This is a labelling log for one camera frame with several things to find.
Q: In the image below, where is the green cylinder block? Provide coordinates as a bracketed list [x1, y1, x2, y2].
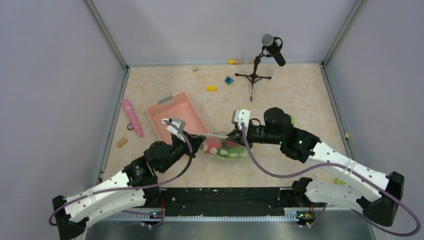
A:
[290, 115, 296, 125]

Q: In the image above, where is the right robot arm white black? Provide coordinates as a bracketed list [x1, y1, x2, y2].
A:
[227, 107, 405, 227]

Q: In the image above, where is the tan wooden block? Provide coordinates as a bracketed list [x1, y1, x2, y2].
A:
[116, 137, 128, 148]

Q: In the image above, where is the pink toy peach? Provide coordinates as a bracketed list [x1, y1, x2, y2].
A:
[203, 137, 222, 155]

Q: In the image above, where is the yellow rectangular block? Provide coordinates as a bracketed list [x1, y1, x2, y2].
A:
[206, 86, 217, 92]

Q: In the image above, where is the pink perforated plastic basket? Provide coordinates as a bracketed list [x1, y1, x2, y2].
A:
[146, 92, 209, 144]

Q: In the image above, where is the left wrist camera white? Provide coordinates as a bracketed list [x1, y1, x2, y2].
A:
[162, 118, 186, 135]

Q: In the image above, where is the black microphone with grey head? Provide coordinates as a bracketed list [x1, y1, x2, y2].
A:
[261, 33, 286, 67]

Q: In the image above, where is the pink cylindrical tube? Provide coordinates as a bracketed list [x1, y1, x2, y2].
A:
[121, 98, 144, 138]

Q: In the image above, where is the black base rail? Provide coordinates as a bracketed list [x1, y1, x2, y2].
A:
[161, 187, 300, 217]

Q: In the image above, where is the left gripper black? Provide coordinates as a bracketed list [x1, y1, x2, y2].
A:
[158, 129, 206, 173]

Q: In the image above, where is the yellow and wood cylinder block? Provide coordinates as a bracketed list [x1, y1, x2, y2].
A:
[228, 59, 243, 65]

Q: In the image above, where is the blue square block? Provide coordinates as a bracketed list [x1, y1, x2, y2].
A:
[224, 76, 234, 85]

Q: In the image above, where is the black microphone tripod stand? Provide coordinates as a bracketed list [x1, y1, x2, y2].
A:
[234, 49, 272, 102]

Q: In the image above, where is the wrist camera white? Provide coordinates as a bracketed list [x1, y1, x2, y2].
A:
[162, 118, 186, 135]
[231, 109, 251, 128]

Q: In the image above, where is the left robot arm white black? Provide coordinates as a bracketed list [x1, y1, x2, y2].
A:
[49, 132, 206, 240]

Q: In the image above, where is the green toy pepper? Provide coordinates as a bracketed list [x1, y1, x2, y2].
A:
[215, 147, 248, 160]

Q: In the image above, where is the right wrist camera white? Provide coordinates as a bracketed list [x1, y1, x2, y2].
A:
[231, 109, 251, 128]

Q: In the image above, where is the green lego brick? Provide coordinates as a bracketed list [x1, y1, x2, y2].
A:
[336, 179, 346, 186]

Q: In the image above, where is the clear dotted zip top bag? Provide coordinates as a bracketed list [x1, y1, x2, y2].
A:
[201, 131, 247, 162]

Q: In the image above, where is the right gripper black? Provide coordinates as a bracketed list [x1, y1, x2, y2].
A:
[226, 121, 283, 149]

